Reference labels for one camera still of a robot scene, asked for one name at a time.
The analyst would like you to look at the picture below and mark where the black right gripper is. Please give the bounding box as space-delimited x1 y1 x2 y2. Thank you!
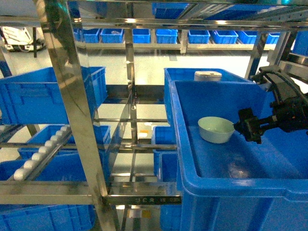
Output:
233 108 277 144

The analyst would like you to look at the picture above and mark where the pale green bowl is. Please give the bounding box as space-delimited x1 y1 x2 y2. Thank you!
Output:
198 116 235 144

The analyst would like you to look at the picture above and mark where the large blue tote bin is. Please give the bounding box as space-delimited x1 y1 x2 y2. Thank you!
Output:
170 81 308 231

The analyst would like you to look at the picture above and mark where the grey white container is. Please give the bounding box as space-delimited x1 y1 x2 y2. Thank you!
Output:
194 71 222 81

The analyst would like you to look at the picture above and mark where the blue crate left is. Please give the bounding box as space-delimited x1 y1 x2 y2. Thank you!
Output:
0 66 107 125

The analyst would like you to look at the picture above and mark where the white roller track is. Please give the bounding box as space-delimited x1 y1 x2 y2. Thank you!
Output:
11 125 72 181

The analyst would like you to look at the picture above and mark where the steel rack upright post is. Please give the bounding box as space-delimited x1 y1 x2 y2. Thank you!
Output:
34 0 119 231

